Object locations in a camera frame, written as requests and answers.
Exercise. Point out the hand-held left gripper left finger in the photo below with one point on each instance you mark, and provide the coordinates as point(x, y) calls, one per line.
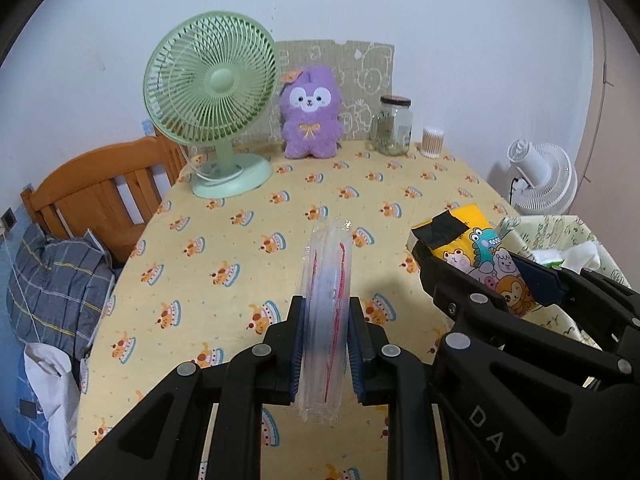
point(297, 355)

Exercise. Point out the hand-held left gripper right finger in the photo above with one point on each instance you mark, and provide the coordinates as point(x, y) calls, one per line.
point(356, 355)

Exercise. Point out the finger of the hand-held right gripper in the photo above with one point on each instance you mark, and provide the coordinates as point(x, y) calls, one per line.
point(545, 282)
point(450, 295)

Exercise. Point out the green white tissue packet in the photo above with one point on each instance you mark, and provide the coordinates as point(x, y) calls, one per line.
point(547, 256)

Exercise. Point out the clear packet with red lines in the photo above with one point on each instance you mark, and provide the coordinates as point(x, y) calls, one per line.
point(327, 310)

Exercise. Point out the patterned fabric storage box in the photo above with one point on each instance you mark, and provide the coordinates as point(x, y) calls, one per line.
point(550, 227)

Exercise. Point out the yellow cartoon print packet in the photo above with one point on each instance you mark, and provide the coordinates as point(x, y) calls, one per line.
point(480, 245)

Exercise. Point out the white standing fan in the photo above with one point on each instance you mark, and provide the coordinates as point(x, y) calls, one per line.
point(550, 175)

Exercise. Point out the cotton swab container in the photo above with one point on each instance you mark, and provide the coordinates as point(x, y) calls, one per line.
point(433, 142)

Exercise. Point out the beige door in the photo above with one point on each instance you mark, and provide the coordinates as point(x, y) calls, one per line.
point(615, 135)

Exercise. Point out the glass jar with dark lid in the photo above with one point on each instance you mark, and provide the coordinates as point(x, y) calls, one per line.
point(392, 130)

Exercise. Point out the purple plush toy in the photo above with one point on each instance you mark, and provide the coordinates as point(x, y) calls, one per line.
point(310, 130)

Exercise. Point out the green patterned board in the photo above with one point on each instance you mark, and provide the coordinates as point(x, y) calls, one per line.
point(360, 70)

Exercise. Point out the white cloth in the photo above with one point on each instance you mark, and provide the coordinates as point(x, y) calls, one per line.
point(47, 370)

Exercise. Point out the plaid grey cloth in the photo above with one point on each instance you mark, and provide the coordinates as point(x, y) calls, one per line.
point(55, 280)

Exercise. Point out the blue bed sheet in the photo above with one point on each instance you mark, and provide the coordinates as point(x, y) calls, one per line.
point(35, 435)

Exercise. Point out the green desk fan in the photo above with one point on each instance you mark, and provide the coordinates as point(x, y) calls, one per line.
point(220, 85)

